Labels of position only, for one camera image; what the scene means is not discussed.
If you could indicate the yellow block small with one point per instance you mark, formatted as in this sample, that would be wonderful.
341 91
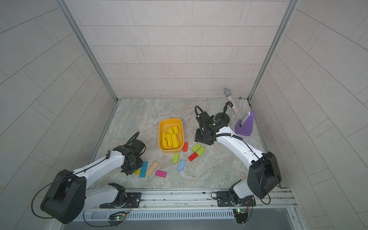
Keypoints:
165 144

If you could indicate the tan wooden block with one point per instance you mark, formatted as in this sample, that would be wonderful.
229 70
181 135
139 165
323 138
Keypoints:
154 166

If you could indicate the black microphone stand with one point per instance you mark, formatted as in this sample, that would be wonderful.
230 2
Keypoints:
223 116

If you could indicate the purple phone holder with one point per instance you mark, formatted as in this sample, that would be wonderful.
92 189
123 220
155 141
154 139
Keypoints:
247 128

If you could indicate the light blue block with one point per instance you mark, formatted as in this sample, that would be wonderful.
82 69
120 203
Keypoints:
182 165

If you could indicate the light green block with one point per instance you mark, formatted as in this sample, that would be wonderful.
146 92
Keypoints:
200 151
196 147

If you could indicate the yellow block top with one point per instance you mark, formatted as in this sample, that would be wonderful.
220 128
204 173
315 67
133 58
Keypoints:
175 130

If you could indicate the left circuit board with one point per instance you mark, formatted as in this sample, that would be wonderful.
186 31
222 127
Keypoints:
119 216

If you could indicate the light green block upper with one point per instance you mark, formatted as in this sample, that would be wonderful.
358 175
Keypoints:
196 147

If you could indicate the aluminium mounting rail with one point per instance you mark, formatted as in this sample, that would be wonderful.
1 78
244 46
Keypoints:
175 199

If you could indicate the circuit board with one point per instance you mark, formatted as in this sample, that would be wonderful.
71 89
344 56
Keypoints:
241 215
119 216

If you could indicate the white smartphone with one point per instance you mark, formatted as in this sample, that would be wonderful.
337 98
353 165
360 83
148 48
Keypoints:
245 118

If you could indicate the teal block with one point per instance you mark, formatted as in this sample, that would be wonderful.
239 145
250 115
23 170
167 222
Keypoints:
143 169

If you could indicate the yellow block diagonal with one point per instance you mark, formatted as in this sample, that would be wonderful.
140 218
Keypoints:
175 141

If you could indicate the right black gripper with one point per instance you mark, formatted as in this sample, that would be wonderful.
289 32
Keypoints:
200 138

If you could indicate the red block right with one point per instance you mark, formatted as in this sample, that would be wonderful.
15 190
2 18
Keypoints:
192 156

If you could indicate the red block by tray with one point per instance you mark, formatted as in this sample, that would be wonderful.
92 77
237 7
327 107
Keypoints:
185 147

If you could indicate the right circuit board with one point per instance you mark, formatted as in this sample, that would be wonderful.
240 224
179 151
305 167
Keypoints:
241 215

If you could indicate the yellow plastic tray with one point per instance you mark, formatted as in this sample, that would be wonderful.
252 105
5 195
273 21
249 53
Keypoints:
163 127

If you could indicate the green block centre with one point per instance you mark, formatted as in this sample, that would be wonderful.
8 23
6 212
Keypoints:
175 158

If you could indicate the glitter microphone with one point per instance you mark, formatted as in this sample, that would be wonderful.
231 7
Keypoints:
228 94

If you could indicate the magenta block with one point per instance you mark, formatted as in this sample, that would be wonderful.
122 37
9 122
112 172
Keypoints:
160 173

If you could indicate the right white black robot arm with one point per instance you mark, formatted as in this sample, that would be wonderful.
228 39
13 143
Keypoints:
263 169

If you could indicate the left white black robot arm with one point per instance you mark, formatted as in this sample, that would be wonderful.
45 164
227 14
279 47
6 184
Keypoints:
70 195

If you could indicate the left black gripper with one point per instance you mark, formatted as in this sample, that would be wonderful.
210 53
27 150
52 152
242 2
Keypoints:
128 168

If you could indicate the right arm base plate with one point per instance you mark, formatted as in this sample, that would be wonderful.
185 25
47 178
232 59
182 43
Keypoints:
229 199

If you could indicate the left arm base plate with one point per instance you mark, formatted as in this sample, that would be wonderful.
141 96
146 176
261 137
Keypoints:
123 201

